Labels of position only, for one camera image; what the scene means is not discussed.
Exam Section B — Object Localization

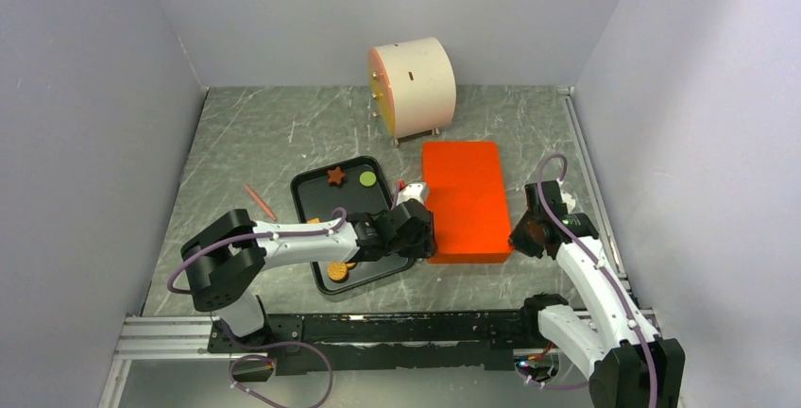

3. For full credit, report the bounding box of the black baking tray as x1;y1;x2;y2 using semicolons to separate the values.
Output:
290;154;419;297

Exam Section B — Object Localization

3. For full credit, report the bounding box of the orange tray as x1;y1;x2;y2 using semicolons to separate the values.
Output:
421;141;512;264

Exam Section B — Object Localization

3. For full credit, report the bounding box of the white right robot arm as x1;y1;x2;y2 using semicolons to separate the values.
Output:
509;180;686;407

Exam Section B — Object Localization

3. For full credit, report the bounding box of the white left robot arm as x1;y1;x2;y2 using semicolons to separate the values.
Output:
167;198;435;351

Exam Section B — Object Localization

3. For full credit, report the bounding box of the plain green round cookie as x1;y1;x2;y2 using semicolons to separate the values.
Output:
359;170;377;187

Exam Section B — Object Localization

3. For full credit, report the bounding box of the round orange cookie front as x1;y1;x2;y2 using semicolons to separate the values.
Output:
327;263;349;283

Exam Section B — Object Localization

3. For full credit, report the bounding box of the brown star cookie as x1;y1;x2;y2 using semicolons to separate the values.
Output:
327;166;348;186

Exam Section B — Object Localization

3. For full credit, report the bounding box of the round cream toy oven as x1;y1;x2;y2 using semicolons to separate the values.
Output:
366;37;456;146

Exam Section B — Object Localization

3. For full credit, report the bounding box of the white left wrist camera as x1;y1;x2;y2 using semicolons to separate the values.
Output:
393;180;430;206

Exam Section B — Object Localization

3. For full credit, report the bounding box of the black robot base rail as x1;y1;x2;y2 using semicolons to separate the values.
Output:
206;308;549;376

